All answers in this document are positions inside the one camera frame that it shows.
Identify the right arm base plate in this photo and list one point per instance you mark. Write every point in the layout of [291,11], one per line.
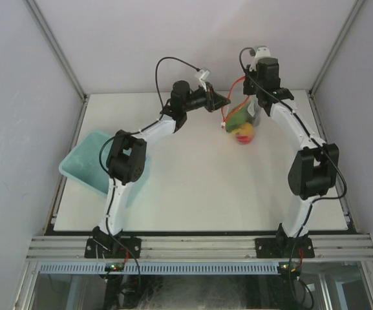
[270,248]

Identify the teal plastic bin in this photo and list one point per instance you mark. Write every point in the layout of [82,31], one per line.
[102,161]

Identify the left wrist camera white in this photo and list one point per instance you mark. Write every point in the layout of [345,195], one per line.
[201,75]

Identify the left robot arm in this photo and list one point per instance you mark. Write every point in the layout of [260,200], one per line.
[172,117]

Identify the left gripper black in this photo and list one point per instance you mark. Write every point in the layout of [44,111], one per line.
[213,101]

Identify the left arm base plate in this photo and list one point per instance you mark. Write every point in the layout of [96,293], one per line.
[125,248]

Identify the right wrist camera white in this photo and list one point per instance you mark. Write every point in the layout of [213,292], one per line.
[259,53]

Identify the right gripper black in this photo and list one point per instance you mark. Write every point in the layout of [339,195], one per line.
[245,89]

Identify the fake orange fruit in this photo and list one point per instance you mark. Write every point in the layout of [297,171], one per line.
[238,132]

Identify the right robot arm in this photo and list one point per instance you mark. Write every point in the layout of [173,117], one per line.
[314,168]

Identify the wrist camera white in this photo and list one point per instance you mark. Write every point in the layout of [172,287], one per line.
[259,53]
[201,75]

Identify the clear zip top bag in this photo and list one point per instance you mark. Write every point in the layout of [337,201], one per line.
[237,101]

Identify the fake green vegetable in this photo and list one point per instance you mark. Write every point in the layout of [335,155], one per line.
[236,119]

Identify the fake red yellow apple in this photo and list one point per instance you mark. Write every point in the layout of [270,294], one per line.
[244,140]

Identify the aluminium rail frame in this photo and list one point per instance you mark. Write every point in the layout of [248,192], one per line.
[322,248]

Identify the blue slotted cable duct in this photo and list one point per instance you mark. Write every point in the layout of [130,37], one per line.
[162,268]

